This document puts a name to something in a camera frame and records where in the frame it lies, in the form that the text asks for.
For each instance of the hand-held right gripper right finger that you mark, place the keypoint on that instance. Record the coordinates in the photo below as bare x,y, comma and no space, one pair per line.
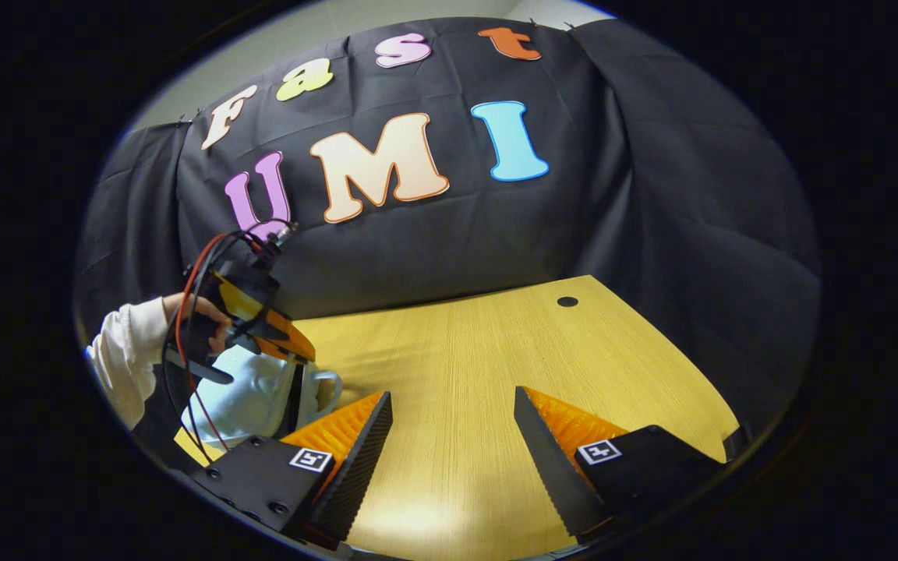
554,467

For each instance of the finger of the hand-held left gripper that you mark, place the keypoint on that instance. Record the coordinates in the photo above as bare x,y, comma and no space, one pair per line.
293,339
203,370

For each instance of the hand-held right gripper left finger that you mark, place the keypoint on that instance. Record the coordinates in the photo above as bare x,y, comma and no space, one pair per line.
359,467

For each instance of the black backdrop cloth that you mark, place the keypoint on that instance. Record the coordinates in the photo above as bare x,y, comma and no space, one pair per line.
652,195

